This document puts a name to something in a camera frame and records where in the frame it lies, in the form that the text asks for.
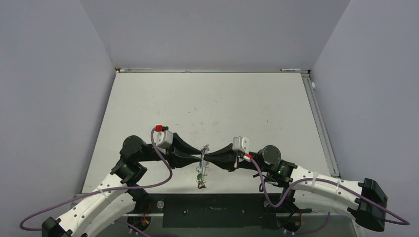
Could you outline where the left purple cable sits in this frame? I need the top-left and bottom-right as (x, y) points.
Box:
(19, 127), (173, 237)

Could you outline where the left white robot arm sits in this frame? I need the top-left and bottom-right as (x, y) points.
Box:
(41, 127), (206, 237)

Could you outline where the aluminium right rail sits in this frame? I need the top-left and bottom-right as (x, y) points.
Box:
(301, 72), (362, 215)

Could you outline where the aluminium back rail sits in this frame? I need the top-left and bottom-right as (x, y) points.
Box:
(116, 68), (310, 74)

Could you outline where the grey metal keyring disc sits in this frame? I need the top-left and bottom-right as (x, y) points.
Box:
(196, 144), (209, 189)

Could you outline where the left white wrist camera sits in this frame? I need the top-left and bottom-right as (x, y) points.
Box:
(155, 125), (173, 149)

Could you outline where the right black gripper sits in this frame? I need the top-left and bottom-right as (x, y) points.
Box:
(204, 143), (270, 171)

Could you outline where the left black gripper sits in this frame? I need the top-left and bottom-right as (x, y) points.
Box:
(137, 134), (202, 169)

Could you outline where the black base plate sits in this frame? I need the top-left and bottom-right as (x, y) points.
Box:
(126, 193), (311, 231)

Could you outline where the aluminium rail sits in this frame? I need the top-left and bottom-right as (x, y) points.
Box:
(116, 68), (310, 74)
(301, 72), (362, 215)

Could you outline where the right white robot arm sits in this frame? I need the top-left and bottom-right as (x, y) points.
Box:
(204, 144), (388, 232)

